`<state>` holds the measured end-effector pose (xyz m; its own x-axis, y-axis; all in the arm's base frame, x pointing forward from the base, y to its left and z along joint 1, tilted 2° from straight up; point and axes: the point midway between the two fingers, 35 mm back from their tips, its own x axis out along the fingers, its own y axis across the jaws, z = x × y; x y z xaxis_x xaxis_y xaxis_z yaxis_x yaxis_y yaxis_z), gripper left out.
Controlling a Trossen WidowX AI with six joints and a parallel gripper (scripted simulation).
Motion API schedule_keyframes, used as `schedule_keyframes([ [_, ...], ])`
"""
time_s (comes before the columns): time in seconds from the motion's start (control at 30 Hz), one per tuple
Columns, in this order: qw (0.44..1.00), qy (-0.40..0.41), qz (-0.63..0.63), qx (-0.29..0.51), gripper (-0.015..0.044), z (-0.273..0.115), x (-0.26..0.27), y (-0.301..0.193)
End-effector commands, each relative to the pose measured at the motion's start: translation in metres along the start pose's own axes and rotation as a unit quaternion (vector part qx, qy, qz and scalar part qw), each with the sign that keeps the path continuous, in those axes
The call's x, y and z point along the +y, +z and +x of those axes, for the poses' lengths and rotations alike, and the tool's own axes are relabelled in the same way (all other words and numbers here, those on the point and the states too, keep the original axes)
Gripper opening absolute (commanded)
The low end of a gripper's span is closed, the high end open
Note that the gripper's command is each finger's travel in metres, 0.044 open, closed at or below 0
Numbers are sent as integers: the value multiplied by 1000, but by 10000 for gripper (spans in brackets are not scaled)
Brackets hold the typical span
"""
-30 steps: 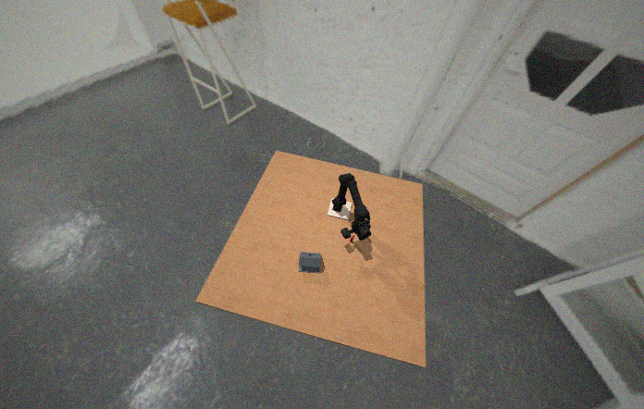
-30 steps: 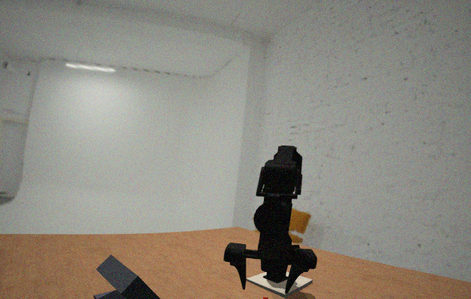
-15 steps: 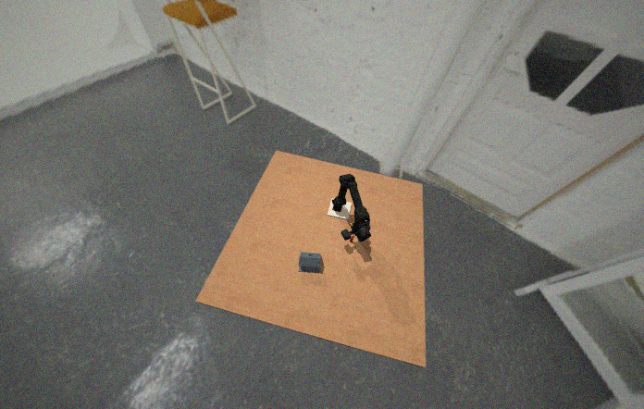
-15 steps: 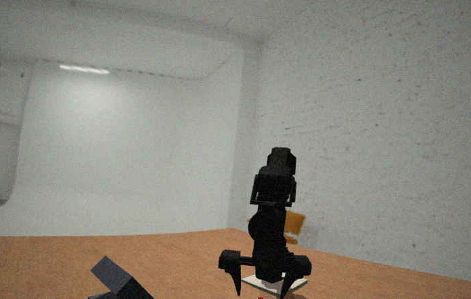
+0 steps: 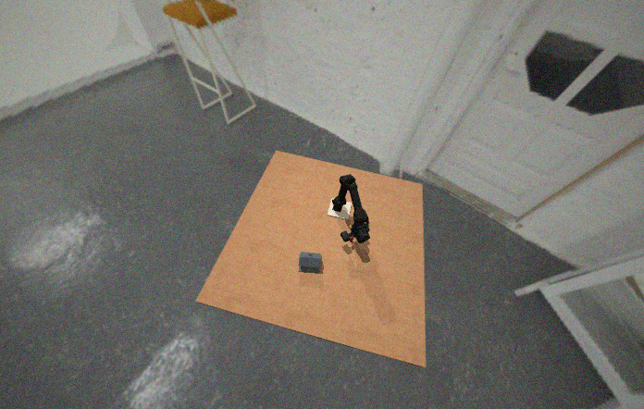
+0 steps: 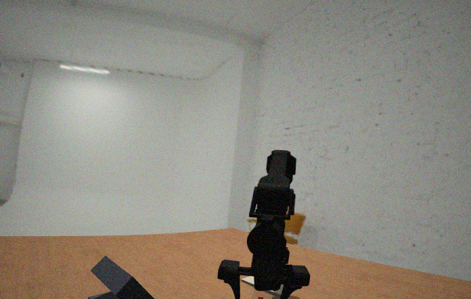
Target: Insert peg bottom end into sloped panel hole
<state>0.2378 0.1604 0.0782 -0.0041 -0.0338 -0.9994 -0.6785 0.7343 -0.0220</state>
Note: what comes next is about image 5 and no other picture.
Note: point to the grey sloped panel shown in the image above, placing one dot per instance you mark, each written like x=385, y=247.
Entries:
x=309, y=262

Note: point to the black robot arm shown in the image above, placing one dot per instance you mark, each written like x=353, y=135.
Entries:
x=359, y=215

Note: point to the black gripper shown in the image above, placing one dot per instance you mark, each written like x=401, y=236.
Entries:
x=346, y=236

